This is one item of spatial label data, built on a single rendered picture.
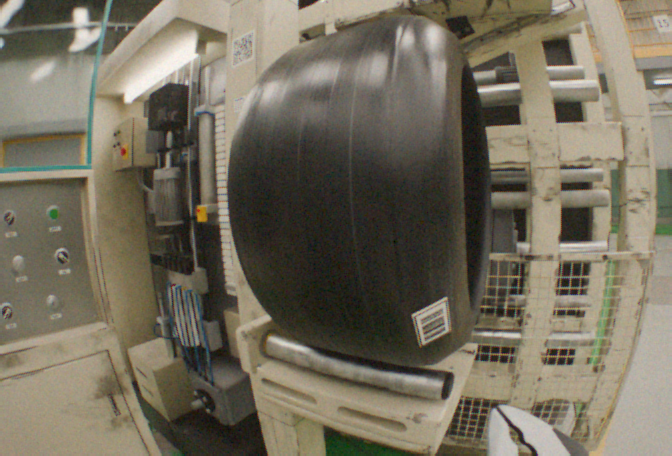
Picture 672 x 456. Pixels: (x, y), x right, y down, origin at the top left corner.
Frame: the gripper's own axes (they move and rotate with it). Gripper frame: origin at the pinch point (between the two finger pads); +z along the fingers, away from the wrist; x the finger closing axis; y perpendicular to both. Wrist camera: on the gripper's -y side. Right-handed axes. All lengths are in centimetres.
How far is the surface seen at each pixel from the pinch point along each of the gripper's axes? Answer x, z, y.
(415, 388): -3.9, 10.3, 19.7
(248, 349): -27.5, 28.6, 22.1
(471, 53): 48, 68, 3
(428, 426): -4.6, 4.2, 21.5
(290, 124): -5.7, 31.7, -12.7
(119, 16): -328, 1068, -102
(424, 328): -1.4, 12.7, 4.0
